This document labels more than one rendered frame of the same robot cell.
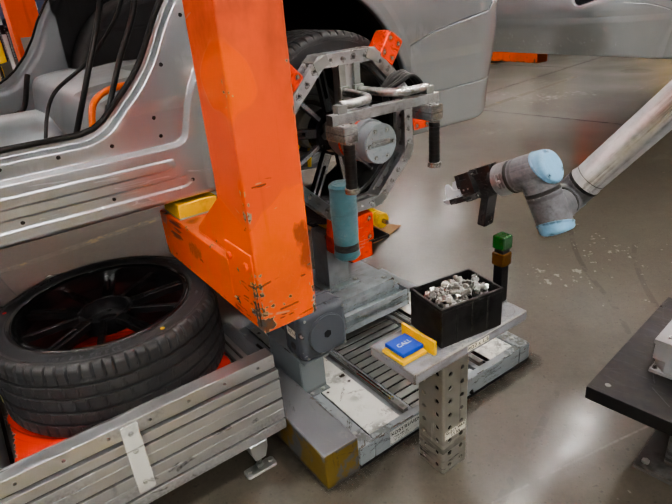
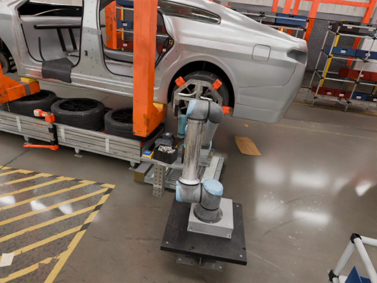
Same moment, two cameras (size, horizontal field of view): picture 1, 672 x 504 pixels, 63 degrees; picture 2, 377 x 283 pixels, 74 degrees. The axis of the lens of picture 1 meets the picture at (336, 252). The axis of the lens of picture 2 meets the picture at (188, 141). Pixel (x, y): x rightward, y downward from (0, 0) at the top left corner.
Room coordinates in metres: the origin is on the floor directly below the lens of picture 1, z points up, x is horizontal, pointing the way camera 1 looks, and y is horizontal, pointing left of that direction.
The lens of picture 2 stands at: (-0.08, -1.97, 1.74)
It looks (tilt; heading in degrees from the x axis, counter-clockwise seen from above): 27 degrees down; 46
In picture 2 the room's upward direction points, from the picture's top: 7 degrees clockwise
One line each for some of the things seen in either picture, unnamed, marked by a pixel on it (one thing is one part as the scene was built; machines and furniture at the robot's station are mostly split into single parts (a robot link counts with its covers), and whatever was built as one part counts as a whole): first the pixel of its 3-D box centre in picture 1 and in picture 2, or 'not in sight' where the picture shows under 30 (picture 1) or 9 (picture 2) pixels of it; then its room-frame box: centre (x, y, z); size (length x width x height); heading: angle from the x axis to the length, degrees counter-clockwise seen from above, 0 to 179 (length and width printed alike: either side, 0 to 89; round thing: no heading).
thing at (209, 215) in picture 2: not in sight; (208, 207); (1.11, -1.05, 0.45); 0.19 x 0.19 x 0.10
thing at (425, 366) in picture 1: (451, 331); (163, 159); (1.25, -0.29, 0.44); 0.43 x 0.17 x 0.03; 124
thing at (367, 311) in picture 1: (334, 301); (193, 153); (1.98, 0.02, 0.13); 0.50 x 0.36 x 0.10; 124
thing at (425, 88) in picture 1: (392, 77); (205, 93); (1.79, -0.22, 1.03); 0.19 x 0.18 x 0.11; 34
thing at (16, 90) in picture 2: not in sight; (18, 82); (0.49, 1.96, 0.69); 0.52 x 0.17 x 0.35; 34
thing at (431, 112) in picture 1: (427, 110); not in sight; (1.76, -0.33, 0.93); 0.09 x 0.05 x 0.05; 34
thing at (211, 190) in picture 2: not in sight; (210, 192); (1.11, -1.05, 0.59); 0.17 x 0.15 x 0.18; 140
